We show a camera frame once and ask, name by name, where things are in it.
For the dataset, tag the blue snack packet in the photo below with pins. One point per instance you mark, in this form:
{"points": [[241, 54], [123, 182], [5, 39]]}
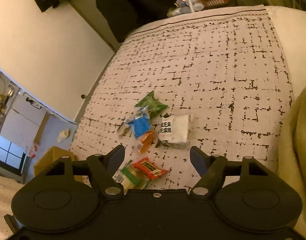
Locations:
{"points": [[139, 121]]}

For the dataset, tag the green white snack packet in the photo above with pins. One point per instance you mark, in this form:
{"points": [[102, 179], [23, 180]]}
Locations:
{"points": [[131, 178]]}

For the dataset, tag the cardboard box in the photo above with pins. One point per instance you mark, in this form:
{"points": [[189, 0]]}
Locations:
{"points": [[56, 168]]}

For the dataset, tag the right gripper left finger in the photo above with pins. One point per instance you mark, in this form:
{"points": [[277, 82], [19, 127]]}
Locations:
{"points": [[102, 169]]}

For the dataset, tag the white black-lettered snack packet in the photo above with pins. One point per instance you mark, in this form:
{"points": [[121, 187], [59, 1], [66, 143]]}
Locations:
{"points": [[175, 129]]}

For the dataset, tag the orange snack packet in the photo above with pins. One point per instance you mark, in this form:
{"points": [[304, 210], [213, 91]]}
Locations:
{"points": [[146, 140]]}

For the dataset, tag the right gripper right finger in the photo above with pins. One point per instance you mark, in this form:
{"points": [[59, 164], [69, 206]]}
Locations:
{"points": [[211, 170]]}

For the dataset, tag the patterned white bed blanket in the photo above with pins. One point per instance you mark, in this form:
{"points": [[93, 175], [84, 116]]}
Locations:
{"points": [[225, 67]]}

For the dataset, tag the red snack packet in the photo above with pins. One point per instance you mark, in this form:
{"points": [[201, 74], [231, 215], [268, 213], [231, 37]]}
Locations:
{"points": [[148, 168]]}

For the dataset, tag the beige pillow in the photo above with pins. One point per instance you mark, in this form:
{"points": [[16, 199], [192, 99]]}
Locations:
{"points": [[292, 148]]}

